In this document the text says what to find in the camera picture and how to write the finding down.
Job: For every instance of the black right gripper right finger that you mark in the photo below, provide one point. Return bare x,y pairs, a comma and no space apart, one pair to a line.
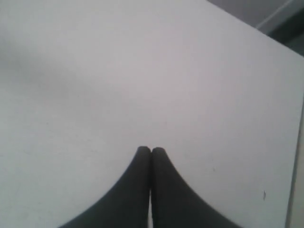
174,203

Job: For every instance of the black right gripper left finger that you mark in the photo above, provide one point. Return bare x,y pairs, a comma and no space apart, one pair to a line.
126,204

